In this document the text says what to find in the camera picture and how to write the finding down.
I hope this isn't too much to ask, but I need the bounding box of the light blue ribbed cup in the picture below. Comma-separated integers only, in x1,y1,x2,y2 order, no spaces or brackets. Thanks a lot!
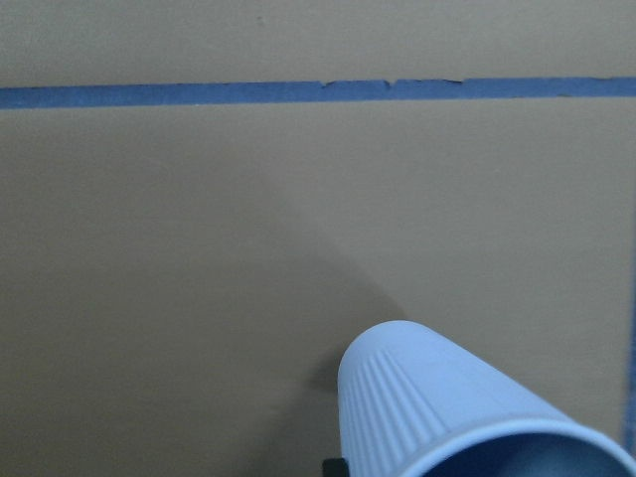
337,321,635,476

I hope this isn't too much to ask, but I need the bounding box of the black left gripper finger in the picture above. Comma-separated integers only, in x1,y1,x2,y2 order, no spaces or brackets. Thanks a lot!
321,457,347,477

